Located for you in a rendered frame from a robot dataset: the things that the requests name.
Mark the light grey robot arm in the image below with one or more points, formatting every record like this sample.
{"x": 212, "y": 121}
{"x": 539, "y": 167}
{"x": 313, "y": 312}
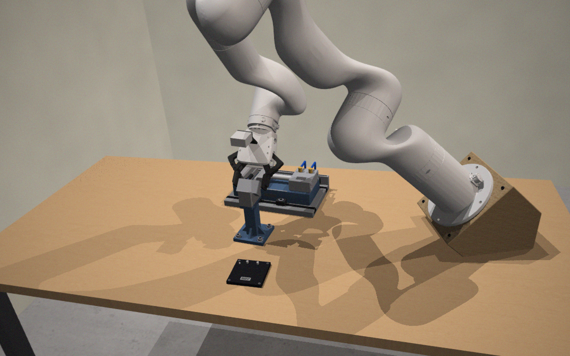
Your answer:
{"x": 456, "y": 192}

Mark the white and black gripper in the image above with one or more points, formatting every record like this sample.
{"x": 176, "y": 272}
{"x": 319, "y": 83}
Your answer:
{"x": 258, "y": 155}

